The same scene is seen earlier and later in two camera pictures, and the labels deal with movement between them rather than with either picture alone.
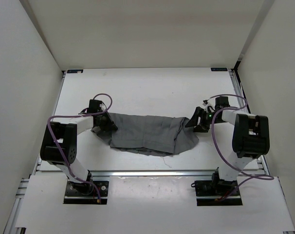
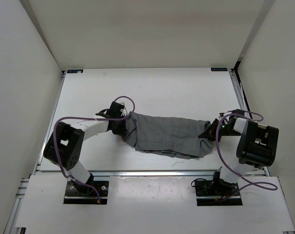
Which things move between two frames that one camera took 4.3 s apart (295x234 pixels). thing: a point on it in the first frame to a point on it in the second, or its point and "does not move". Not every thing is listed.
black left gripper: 110,126 to 121,131
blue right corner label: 218,69 does not move
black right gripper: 203,127 to 210,133
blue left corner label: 75,71 does not move
